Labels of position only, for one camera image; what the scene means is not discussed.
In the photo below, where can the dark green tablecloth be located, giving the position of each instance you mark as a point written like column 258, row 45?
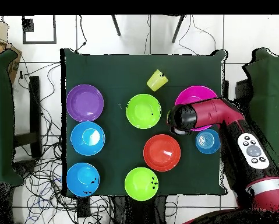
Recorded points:
column 130, row 70

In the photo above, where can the large blue bowl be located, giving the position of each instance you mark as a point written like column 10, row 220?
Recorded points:
column 87, row 138
column 83, row 179

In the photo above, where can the long black bar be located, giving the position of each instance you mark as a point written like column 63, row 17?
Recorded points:
column 35, row 105

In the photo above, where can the large orange-red bowl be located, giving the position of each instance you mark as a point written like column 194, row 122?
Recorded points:
column 162, row 152

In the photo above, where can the yellow plastic cup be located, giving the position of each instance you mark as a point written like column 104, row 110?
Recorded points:
column 157, row 80

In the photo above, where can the black stand with knob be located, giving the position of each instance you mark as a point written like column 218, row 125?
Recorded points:
column 25, row 168

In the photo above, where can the green bowl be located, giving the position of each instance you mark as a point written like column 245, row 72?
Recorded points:
column 143, row 111
column 140, row 184

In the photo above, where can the large pink bowl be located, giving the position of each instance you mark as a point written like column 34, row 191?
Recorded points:
column 195, row 93

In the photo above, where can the black box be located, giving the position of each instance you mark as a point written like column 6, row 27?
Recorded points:
column 243, row 91

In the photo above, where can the green covered side table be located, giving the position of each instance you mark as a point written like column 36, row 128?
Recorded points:
column 269, row 93
column 1, row 116

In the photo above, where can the purple bowl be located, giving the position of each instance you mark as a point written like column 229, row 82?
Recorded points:
column 85, row 103

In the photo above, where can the small blue bowl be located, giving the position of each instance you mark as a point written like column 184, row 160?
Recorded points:
column 208, row 142

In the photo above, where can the black tripod leg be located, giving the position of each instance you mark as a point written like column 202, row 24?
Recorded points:
column 178, row 29
column 116, row 25

